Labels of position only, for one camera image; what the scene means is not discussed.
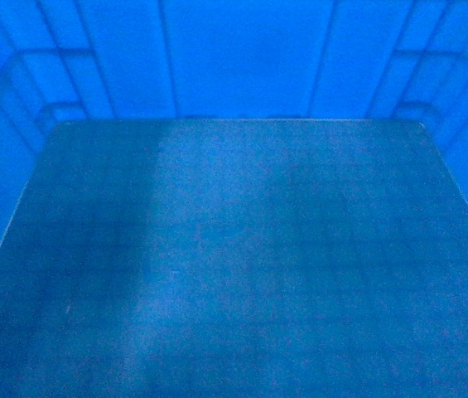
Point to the large blue plastic crate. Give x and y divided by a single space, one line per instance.
233 198

